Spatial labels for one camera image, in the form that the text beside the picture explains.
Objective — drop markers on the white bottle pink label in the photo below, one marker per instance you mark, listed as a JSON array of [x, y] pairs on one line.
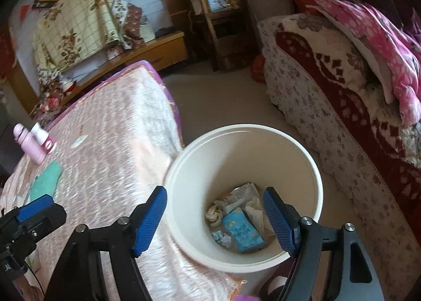
[[46, 143]]

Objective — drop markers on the crumpled white paper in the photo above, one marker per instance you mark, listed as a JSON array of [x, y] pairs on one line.
[[258, 218]]

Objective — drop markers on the round plastic bin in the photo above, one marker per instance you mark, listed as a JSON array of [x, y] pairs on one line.
[[230, 156]]

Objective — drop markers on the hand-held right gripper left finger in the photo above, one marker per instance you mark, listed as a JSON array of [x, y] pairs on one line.
[[149, 222]]

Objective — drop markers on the artificial flower bouquet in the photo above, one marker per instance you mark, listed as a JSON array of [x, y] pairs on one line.
[[51, 93]]

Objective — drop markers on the red bag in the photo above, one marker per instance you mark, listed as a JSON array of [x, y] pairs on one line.
[[258, 69]]

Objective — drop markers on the small white box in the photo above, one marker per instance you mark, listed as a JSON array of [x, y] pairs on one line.
[[114, 52]]

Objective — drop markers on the floral printed box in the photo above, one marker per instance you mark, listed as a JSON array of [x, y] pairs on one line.
[[222, 0]]

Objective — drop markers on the green cloth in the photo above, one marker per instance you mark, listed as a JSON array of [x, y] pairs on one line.
[[46, 179]]

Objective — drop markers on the wooden low cabinet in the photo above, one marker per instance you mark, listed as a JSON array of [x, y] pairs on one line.
[[158, 51]]

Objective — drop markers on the black set-top box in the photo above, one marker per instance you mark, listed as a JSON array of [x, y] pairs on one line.
[[164, 32]]

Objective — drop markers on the yellow floral checked cloth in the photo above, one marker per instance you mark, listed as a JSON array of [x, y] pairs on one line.
[[75, 31]]

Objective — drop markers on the small crumpled blue wrapper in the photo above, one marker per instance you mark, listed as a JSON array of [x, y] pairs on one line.
[[221, 239]]

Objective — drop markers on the floral covered sofa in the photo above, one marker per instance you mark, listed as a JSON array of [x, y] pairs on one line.
[[329, 107]]

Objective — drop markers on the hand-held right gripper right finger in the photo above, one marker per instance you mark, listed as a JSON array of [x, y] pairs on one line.
[[278, 218]]

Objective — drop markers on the dark slipper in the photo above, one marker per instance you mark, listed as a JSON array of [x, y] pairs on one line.
[[274, 289]]

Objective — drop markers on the pink floral blanket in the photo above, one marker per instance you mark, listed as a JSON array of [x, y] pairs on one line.
[[378, 34]]

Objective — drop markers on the small red flag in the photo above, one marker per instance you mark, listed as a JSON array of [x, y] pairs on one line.
[[25, 12]]

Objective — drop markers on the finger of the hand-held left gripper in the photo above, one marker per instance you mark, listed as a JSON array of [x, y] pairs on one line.
[[34, 209], [46, 222]]

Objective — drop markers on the pink insulated bottle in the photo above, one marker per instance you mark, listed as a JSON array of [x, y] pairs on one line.
[[33, 149]]

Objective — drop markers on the dark wooden rack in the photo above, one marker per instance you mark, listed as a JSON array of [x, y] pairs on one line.
[[213, 24]]

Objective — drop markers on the red white ornament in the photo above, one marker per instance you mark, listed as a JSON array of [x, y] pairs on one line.
[[68, 84]]

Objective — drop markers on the twisted beige paper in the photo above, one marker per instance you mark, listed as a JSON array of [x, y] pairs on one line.
[[214, 215]]

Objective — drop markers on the white printed wrapper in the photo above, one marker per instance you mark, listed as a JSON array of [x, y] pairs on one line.
[[241, 195]]

